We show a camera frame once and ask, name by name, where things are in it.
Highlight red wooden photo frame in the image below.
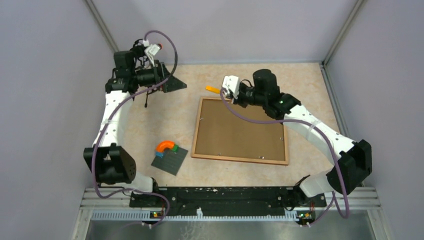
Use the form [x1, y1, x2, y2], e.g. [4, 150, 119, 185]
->
[191, 96, 290, 166]

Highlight green lego brick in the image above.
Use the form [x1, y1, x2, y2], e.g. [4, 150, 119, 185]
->
[171, 144, 179, 152]

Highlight aluminium front rail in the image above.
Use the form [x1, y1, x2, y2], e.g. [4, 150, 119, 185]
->
[79, 187, 382, 224]

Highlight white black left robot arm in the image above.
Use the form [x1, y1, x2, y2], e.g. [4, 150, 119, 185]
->
[83, 47, 187, 207]

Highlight orange curved lego piece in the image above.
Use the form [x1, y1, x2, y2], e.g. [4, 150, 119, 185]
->
[155, 140, 176, 153]

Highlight black microphone tripod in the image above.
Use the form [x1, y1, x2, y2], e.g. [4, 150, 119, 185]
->
[144, 90, 157, 108]

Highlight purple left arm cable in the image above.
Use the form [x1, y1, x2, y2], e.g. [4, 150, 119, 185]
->
[91, 30, 179, 229]

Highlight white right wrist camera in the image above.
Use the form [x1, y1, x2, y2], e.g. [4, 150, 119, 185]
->
[221, 75, 241, 99]

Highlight grey lego baseplate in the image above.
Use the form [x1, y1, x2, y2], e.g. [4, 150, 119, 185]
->
[151, 147, 188, 176]

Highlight yellow handled screwdriver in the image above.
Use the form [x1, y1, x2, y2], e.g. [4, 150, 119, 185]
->
[205, 85, 221, 94]

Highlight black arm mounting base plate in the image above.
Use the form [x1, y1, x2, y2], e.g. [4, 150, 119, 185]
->
[129, 186, 327, 217]

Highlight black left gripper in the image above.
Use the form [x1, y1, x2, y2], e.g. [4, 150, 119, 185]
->
[131, 59, 187, 93]

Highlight blue lego brick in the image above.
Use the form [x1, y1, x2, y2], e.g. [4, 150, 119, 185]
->
[155, 152, 164, 158]

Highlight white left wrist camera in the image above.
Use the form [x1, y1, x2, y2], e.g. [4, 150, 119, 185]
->
[142, 39, 162, 66]

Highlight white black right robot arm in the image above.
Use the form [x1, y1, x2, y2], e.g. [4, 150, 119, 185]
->
[222, 69, 372, 206]

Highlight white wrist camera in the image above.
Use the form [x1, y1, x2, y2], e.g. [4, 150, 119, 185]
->
[221, 75, 241, 99]
[142, 39, 162, 66]

